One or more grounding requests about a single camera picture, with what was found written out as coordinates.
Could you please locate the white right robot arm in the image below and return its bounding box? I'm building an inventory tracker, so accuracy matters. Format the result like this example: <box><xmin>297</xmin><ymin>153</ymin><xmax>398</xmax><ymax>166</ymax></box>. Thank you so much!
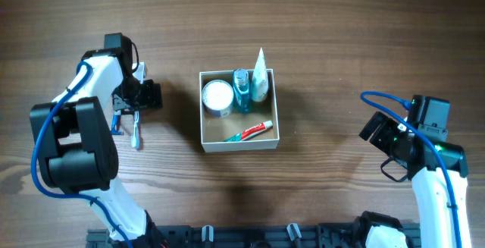
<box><xmin>359</xmin><ymin>91</ymin><xmax>471</xmax><ymax>247</ymax></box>

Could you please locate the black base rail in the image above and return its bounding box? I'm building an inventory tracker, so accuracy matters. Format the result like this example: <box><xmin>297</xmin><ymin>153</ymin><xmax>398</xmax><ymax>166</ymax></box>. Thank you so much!
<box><xmin>86</xmin><ymin>223</ymin><xmax>422</xmax><ymax>248</ymax></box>

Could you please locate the blue white toothbrush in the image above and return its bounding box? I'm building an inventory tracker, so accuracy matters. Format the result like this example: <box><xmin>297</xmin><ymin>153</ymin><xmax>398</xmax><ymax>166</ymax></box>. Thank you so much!
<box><xmin>131</xmin><ymin>111</ymin><xmax>140</xmax><ymax>150</ymax></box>

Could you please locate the white cardboard box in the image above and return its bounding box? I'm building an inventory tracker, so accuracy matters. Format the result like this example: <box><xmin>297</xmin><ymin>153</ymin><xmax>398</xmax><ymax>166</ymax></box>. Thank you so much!
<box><xmin>199</xmin><ymin>69</ymin><xmax>280</xmax><ymax>152</ymax></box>

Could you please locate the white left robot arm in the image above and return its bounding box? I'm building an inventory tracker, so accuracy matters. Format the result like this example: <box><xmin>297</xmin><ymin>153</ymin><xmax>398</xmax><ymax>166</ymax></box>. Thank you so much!
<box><xmin>30</xmin><ymin>33</ymin><xmax>167</xmax><ymax>247</ymax></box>

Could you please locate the blue mouthwash bottle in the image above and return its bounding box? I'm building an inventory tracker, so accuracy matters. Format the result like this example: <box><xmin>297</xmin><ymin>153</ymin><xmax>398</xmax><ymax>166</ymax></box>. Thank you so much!
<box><xmin>233</xmin><ymin>68</ymin><xmax>250</xmax><ymax>114</ymax></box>

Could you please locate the teal toothpaste tube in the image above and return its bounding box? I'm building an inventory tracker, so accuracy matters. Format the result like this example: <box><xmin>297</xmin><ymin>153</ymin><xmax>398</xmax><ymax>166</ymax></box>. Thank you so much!
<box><xmin>225</xmin><ymin>121</ymin><xmax>273</xmax><ymax>142</ymax></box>

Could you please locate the white lotion tube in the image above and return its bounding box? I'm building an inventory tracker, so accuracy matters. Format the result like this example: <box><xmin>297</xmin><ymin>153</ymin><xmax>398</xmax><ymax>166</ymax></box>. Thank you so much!
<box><xmin>251</xmin><ymin>48</ymin><xmax>269</xmax><ymax>102</ymax></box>

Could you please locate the white round jar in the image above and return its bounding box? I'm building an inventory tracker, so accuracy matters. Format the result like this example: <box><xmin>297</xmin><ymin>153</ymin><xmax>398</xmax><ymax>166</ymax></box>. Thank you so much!
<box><xmin>202</xmin><ymin>80</ymin><xmax>234</xmax><ymax>118</ymax></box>

